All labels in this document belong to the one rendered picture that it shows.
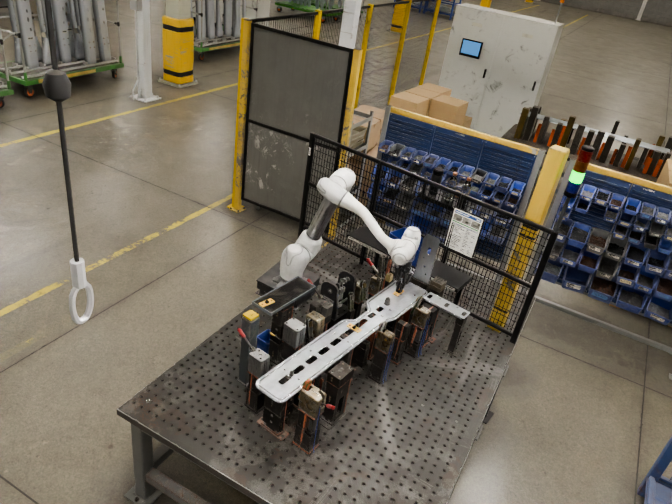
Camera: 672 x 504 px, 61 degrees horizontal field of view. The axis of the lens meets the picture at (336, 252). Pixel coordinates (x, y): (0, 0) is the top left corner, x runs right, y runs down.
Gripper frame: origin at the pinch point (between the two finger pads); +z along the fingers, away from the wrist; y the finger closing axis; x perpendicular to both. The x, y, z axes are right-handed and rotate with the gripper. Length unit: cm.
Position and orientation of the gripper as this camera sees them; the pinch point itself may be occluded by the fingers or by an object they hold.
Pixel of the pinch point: (399, 286)
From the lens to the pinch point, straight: 350.3
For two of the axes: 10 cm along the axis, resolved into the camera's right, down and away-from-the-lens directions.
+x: 6.1, -3.4, 7.2
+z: -1.4, 8.5, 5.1
